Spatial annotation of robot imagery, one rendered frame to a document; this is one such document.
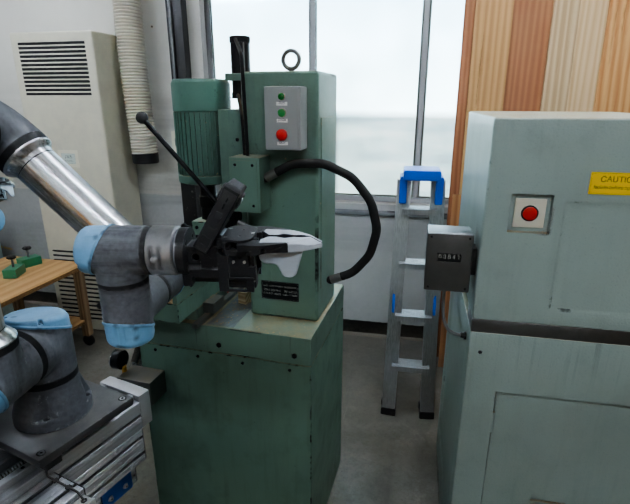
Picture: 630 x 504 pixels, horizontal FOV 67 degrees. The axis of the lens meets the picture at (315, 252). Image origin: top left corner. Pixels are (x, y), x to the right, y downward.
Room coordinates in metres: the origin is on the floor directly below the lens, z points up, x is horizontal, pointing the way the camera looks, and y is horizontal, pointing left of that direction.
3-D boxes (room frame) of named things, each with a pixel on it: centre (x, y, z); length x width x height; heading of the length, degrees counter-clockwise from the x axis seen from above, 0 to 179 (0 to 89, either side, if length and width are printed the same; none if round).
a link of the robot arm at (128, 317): (0.71, 0.30, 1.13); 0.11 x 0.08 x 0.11; 172
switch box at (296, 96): (1.31, 0.08, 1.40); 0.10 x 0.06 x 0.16; 74
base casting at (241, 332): (1.50, 0.23, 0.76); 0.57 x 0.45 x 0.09; 74
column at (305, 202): (1.45, 0.07, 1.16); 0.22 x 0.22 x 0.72; 74
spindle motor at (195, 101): (1.53, 0.35, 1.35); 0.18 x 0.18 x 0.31
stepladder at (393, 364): (2.05, -0.46, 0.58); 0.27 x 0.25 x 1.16; 170
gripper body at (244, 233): (0.68, 0.14, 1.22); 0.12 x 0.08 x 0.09; 87
